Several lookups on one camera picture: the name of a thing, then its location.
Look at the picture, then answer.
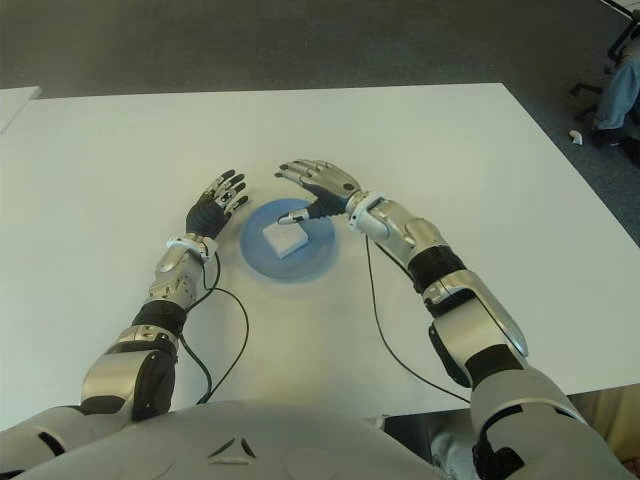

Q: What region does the white charger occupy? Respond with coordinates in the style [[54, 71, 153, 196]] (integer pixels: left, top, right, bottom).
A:
[[262, 222, 309, 260]]

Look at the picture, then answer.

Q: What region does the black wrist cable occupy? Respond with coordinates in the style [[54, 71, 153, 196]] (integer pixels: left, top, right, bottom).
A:
[[177, 252, 250, 405], [363, 232, 474, 404]]

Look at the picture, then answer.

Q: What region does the person in blue jeans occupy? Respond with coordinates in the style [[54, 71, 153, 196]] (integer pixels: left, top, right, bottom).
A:
[[592, 59, 640, 166]]

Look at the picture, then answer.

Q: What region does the blue round plate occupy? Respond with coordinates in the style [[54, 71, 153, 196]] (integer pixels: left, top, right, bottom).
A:
[[238, 198, 344, 285]]

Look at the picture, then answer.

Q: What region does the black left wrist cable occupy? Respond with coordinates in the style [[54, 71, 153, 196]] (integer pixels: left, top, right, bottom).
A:
[[177, 252, 250, 405]]

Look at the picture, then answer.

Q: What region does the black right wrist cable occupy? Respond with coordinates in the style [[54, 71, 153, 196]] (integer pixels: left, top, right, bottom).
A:
[[363, 232, 474, 404]]

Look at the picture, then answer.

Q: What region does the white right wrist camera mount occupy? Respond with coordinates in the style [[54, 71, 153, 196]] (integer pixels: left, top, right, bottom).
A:
[[346, 191, 386, 234]]

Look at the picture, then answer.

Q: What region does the black office chair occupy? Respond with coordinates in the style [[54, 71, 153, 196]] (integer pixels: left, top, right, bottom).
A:
[[569, 14, 640, 121]]

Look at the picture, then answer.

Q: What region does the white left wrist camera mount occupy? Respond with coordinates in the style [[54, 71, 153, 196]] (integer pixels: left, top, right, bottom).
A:
[[166, 234, 220, 262]]

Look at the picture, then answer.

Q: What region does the white neighbouring table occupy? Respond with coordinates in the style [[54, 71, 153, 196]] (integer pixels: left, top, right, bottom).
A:
[[0, 85, 42, 135]]

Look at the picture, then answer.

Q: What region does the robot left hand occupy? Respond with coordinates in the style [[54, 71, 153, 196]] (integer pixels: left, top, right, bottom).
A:
[[185, 168, 249, 237]]

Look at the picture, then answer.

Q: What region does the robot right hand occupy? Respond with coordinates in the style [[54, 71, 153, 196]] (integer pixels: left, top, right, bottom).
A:
[[273, 158, 364, 226]]

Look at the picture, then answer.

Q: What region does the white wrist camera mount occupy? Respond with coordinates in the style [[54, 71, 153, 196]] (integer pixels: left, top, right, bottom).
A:
[[346, 191, 386, 234], [166, 234, 220, 262]]

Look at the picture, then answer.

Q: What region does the grey robot torso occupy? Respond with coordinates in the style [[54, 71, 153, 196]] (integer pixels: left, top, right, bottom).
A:
[[0, 399, 451, 480]]

